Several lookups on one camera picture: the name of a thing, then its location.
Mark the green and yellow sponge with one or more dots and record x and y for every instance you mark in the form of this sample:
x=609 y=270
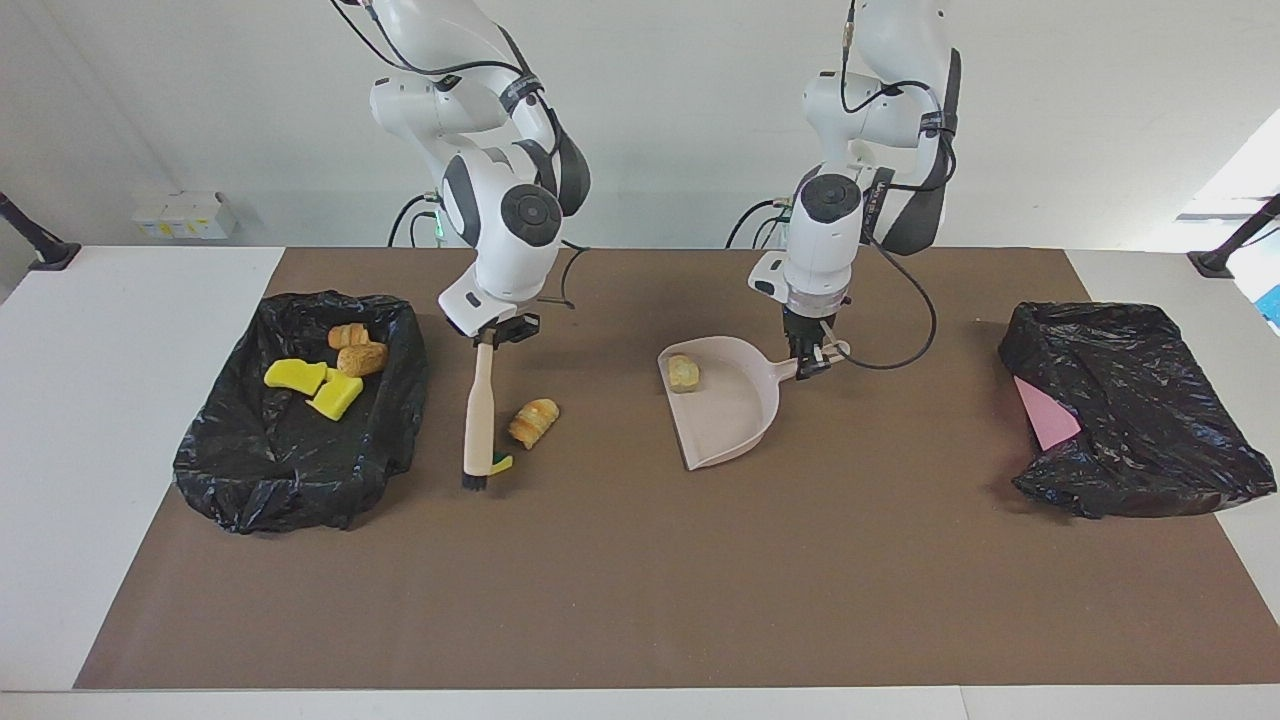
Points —
x=503 y=464

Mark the brown table mat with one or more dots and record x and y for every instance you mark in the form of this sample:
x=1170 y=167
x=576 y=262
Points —
x=640 y=620

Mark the black camera stand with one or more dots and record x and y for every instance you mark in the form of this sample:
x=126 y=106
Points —
x=45 y=250
x=1225 y=255

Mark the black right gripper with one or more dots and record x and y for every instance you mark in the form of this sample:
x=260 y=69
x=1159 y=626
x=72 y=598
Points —
x=510 y=328

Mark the brown bread roll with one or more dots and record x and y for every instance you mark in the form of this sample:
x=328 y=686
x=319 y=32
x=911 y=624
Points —
x=362 y=359

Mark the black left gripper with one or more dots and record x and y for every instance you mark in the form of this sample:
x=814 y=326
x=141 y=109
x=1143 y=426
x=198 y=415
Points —
x=808 y=330

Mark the blue object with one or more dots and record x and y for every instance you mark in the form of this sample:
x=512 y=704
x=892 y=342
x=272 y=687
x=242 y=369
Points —
x=1272 y=305

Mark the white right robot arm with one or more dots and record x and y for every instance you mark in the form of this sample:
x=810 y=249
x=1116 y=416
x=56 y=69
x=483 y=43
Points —
x=500 y=220

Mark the yellow sponge piece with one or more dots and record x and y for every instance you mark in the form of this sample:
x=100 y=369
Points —
x=295 y=376
x=335 y=398

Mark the crumpled black trash bag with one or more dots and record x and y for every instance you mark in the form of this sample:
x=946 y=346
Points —
x=1150 y=400

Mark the black bag lined bin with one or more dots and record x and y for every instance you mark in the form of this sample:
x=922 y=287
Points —
x=300 y=460

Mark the striped croissant pastry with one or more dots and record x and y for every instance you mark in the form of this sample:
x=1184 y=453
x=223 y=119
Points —
x=348 y=335
x=533 y=423

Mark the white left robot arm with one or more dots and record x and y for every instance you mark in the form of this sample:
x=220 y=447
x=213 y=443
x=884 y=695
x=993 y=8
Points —
x=825 y=250

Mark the pale bread piece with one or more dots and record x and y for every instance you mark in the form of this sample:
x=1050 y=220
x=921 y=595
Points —
x=684 y=374

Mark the pink sheet in bag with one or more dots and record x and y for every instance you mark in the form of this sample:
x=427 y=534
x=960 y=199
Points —
x=1045 y=420

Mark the beige plastic dustpan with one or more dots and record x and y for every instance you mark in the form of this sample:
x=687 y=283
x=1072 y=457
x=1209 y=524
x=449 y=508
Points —
x=730 y=410

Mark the beige hand brush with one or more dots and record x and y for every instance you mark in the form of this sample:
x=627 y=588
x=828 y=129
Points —
x=479 y=410

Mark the white wall socket boxes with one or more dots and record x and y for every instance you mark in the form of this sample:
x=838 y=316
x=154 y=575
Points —
x=180 y=215

